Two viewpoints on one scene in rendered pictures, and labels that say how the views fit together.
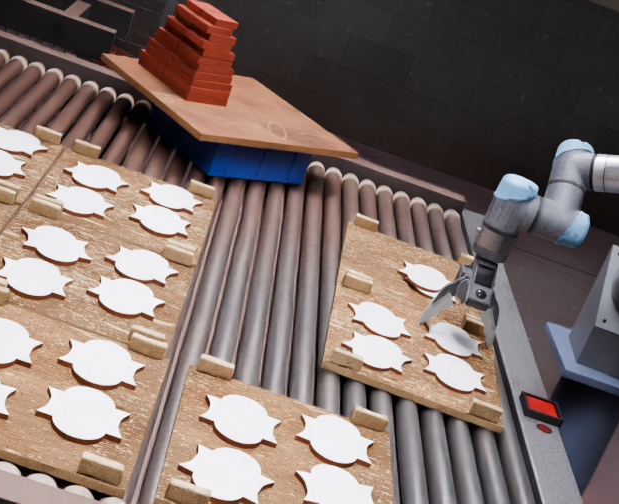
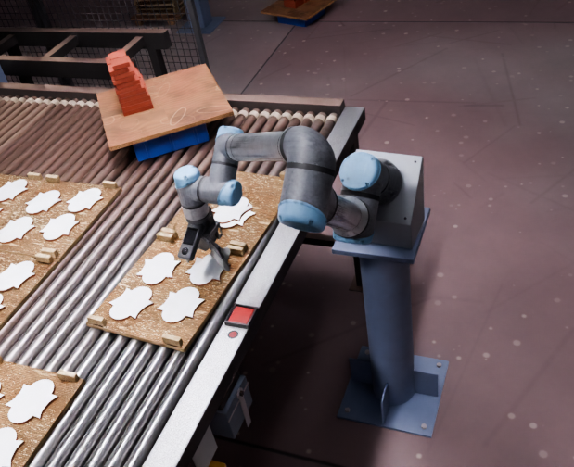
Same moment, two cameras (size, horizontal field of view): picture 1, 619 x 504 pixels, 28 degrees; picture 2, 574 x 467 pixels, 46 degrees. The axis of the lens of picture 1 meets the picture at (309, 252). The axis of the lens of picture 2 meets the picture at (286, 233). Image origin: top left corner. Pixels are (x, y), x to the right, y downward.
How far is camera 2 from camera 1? 1.92 m
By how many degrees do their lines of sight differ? 35
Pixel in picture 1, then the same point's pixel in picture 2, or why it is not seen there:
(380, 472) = (46, 422)
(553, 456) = (218, 362)
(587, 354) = not seen: hidden behind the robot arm
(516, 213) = (185, 195)
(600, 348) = not seen: hidden behind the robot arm
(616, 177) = (236, 154)
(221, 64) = (133, 88)
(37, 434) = not seen: outside the picture
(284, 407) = (21, 377)
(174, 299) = (18, 298)
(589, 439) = (381, 281)
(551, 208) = (205, 186)
